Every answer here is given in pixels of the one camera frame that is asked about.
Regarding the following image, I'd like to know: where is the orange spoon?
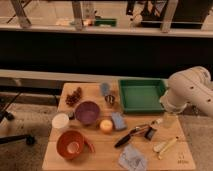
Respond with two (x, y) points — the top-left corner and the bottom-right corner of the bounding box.
(85, 138), (95, 153)

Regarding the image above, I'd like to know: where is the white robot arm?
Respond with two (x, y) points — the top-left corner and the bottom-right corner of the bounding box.
(159, 66), (213, 128)

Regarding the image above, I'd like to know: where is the black office chair base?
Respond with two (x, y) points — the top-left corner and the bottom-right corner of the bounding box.
(0, 91), (37, 146)

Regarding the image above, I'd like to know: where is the yellow banana toy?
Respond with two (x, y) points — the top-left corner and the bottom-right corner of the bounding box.
(158, 137), (179, 160)

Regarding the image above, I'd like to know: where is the purple bowl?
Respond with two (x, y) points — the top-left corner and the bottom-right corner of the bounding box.
(74, 101), (100, 125)

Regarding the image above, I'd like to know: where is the green plastic tray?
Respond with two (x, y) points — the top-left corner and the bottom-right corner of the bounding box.
(118, 79), (166, 114)

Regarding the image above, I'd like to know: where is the cream spatula piece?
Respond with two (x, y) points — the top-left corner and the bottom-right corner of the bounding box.
(153, 141), (167, 153)

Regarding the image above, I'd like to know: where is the orange bowl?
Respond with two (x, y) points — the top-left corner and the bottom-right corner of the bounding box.
(56, 130), (84, 160)

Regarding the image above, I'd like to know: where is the small black block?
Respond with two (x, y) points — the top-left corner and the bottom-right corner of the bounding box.
(145, 127), (156, 140)

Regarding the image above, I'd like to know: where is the blue sponge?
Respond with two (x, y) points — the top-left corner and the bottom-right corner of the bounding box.
(111, 112), (127, 131)

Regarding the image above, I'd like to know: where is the orange fruit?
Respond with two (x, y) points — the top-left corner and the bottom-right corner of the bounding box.
(99, 119), (113, 134)

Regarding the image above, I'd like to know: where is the white cup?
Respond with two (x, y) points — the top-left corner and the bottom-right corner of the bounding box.
(52, 113), (69, 130)

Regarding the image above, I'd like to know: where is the black dish brush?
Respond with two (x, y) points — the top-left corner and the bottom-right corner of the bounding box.
(114, 124), (149, 148)

